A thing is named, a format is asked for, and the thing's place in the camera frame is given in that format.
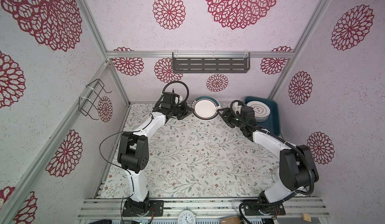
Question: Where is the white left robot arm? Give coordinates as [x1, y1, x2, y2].
[117, 92, 192, 203]

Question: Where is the grey wall shelf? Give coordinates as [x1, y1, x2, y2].
[171, 53, 250, 74]

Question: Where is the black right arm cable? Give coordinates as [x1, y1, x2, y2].
[230, 100, 315, 224]

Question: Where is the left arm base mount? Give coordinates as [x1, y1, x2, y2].
[122, 197, 164, 218]

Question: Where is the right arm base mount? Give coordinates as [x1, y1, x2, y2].
[239, 197, 286, 216]

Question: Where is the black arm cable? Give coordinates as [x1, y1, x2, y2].
[99, 130, 134, 192]
[230, 100, 315, 224]

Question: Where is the black wire wall rack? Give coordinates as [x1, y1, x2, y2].
[78, 79, 113, 123]

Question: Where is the green red rim plate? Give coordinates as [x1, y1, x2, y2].
[191, 96, 221, 121]

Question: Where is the white plate clover motif front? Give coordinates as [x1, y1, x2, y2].
[247, 101, 271, 122]

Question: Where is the brown box front edge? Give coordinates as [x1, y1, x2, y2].
[220, 215, 244, 224]

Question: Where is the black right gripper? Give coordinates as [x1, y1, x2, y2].
[218, 108, 246, 131]

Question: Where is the white round clock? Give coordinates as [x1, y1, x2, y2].
[177, 210, 196, 224]

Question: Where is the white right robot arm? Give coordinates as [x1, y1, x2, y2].
[217, 105, 319, 206]

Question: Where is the teal plastic bin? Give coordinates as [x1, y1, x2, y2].
[245, 96, 281, 136]

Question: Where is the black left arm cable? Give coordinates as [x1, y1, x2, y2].
[99, 130, 134, 192]

